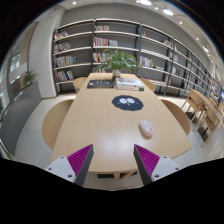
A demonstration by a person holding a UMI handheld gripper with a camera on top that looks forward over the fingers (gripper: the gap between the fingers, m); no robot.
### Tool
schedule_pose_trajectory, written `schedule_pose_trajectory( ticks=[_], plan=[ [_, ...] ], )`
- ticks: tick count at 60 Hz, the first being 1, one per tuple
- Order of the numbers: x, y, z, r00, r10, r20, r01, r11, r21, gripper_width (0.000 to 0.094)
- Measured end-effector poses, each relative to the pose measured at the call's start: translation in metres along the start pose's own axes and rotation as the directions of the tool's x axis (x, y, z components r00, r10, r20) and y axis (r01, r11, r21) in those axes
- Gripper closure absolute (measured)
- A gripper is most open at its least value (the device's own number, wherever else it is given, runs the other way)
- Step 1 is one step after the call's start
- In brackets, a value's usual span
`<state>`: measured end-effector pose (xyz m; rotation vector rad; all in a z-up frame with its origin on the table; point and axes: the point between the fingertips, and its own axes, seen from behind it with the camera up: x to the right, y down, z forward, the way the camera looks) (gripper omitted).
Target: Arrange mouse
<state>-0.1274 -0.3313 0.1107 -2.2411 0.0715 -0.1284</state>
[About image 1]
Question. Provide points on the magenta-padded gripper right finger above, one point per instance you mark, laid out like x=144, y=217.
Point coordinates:
x=163, y=166

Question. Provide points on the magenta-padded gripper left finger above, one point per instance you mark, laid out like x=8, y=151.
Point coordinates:
x=61, y=166

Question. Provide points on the pink white computer mouse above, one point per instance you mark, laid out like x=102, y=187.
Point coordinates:
x=146, y=128

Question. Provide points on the dark cartoon-print mouse pad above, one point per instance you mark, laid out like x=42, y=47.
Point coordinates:
x=127, y=103

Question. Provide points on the round-backed wooden chair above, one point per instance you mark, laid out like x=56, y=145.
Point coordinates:
x=150, y=84
x=55, y=121
x=178, y=116
x=79, y=83

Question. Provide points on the group of slatted wooden chairs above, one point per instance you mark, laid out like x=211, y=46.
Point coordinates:
x=200, y=105

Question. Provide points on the white book with red lettering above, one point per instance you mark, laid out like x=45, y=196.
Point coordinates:
x=129, y=89

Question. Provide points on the large white illustrated book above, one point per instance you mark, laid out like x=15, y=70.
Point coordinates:
x=129, y=82

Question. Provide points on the black hardcover book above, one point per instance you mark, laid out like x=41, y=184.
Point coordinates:
x=100, y=84

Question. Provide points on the small green plant on counter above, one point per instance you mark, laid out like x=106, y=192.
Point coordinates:
x=28, y=78

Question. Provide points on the green potted plant, white pot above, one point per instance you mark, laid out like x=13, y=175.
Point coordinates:
x=116, y=61

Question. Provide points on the grey bookshelf unit with books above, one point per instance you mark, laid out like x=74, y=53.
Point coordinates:
x=76, y=43

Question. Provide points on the group of ceiling lights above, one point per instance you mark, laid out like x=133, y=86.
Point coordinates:
x=168, y=12

